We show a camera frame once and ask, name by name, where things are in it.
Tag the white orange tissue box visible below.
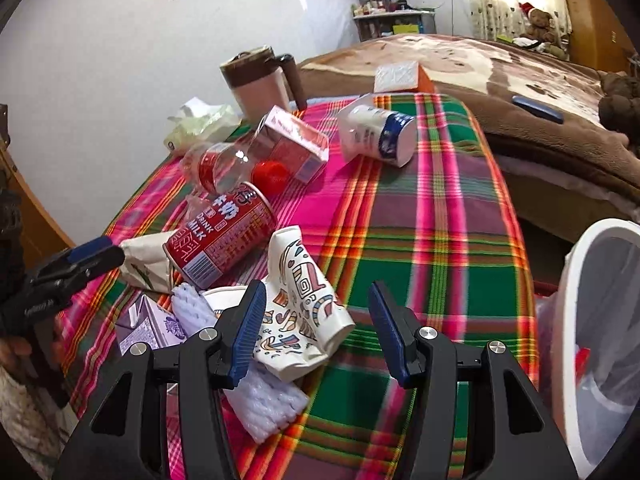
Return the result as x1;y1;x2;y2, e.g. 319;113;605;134
374;61;432;95

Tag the patterned paper cup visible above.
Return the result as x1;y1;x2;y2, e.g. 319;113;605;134
202;280;357;383
270;226;326;303

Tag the brown teddy bear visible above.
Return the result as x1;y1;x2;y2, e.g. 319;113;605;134
512;2;571;58

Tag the wooden wardrobe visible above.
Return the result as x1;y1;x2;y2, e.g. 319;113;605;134
552;0;636;68

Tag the purple drink carton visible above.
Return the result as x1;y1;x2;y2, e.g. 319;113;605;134
115;294;188;356

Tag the plaid tablecloth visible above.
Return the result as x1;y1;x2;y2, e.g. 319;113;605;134
55;94;541;480

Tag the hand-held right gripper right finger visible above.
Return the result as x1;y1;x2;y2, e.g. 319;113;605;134
368;281;578;480

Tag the red milk can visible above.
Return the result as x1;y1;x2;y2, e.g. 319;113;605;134
163;181;278;291

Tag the clear plastic bottle red label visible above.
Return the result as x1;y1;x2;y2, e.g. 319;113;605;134
178;141;291;196

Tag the white green tissue pack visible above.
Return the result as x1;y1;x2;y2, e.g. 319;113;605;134
164;97;243;157

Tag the group of bottles and jars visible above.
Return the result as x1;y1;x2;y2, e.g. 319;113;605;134
350;0;416;16

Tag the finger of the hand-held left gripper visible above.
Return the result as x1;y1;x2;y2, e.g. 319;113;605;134
27;236;115;286
45;246;127;297

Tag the white blue yogurt cup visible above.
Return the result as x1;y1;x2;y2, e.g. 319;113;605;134
337;93;417;167

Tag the brown printed blanket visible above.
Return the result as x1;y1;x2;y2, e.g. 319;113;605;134
295;34;640;221

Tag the person's left hand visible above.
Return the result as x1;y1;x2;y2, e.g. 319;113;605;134
0;317;68;378

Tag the beige paper bag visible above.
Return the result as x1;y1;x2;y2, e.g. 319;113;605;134
119;232;173;293

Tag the dark clothes pile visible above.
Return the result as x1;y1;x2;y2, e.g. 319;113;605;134
597;72;640;153

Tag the white trash bin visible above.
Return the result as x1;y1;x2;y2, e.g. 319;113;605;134
537;218;640;478

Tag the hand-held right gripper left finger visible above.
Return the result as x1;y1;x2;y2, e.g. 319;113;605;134
52;280;268;480

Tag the brown thermos mug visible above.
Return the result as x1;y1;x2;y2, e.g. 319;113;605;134
220;46;308;123

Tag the pink milk carton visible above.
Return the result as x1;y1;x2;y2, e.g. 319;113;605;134
247;105;331;184

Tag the grey shelf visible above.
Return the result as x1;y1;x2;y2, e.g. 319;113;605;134
352;10;438;43

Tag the wooden furniture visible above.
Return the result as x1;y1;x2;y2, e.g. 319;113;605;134
0;150;76;261

